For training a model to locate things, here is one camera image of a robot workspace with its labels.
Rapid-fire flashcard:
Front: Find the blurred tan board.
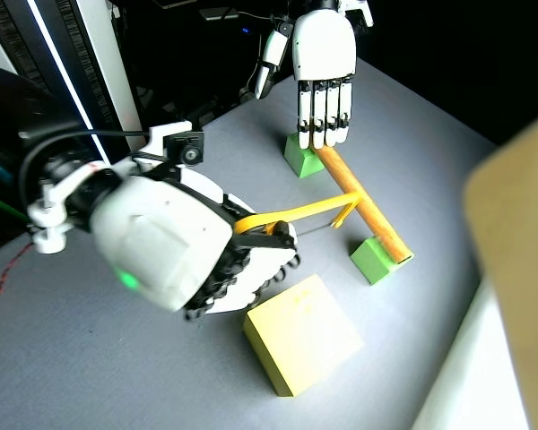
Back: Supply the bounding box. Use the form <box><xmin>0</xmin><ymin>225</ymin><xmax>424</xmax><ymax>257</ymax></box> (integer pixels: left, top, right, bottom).
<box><xmin>464</xmin><ymin>102</ymin><xmax>538</xmax><ymax>430</ymax></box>

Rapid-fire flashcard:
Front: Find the round wooden dowel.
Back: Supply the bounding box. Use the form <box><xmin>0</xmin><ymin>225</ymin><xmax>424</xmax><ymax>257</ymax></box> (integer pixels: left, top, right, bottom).
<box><xmin>312</xmin><ymin>145</ymin><xmax>416</xmax><ymax>263</ymax></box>

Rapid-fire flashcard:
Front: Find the white cable with plug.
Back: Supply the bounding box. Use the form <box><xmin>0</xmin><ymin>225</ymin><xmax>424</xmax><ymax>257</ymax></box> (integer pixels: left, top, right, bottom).
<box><xmin>239</xmin><ymin>31</ymin><xmax>265</xmax><ymax>103</ymax></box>

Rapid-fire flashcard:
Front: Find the grey power adapter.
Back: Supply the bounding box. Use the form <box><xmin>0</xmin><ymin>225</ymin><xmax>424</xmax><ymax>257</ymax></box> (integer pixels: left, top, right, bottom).
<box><xmin>198</xmin><ymin>5</ymin><xmax>240</xmax><ymax>22</ymax></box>

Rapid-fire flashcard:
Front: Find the green support block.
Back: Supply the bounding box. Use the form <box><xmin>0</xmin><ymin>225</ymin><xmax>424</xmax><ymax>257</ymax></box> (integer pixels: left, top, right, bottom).
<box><xmin>349</xmin><ymin>236</ymin><xmax>416</xmax><ymax>287</ymax></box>
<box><xmin>282</xmin><ymin>133</ymin><xmax>326</xmax><ymax>180</ymax></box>

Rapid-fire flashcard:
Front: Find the white and black column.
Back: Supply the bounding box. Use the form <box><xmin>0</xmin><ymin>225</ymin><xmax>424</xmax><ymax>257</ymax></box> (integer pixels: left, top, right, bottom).
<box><xmin>0</xmin><ymin>0</ymin><xmax>148</xmax><ymax>163</ymax></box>

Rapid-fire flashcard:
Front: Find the yellow hacksaw with black grip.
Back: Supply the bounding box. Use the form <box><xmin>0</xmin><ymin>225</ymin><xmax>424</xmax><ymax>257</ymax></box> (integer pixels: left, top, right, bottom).
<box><xmin>232</xmin><ymin>190</ymin><xmax>368</xmax><ymax>237</ymax></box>

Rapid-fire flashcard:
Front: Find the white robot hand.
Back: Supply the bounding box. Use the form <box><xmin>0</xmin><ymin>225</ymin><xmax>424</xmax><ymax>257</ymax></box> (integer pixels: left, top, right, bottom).
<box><xmin>254</xmin><ymin>10</ymin><xmax>358</xmax><ymax>151</ymax></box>
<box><xmin>91</xmin><ymin>164</ymin><xmax>303</xmax><ymax>323</ymax></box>

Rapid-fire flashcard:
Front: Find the grey table cloth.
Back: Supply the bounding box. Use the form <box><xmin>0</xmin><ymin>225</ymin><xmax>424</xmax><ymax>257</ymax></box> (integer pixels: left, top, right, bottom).
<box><xmin>0</xmin><ymin>57</ymin><xmax>498</xmax><ymax>430</ymax></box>

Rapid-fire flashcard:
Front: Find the red braided cable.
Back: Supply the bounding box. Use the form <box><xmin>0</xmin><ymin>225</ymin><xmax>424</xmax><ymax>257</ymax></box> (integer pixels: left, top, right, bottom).
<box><xmin>0</xmin><ymin>240</ymin><xmax>35</xmax><ymax>327</ymax></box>

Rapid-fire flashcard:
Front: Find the green cable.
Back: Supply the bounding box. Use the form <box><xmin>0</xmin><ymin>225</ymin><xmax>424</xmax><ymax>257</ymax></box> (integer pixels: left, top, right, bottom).
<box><xmin>0</xmin><ymin>194</ymin><xmax>30</xmax><ymax>223</ymax></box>

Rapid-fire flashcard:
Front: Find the large yellow block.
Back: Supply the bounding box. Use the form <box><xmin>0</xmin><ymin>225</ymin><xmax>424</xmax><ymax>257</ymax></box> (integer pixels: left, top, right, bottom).
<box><xmin>242</xmin><ymin>273</ymin><xmax>366</xmax><ymax>399</ymax></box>

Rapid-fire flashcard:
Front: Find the white panel beside table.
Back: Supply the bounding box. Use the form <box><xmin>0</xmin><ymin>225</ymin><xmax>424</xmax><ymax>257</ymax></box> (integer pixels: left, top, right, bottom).
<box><xmin>411</xmin><ymin>277</ymin><xmax>533</xmax><ymax>430</ymax></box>

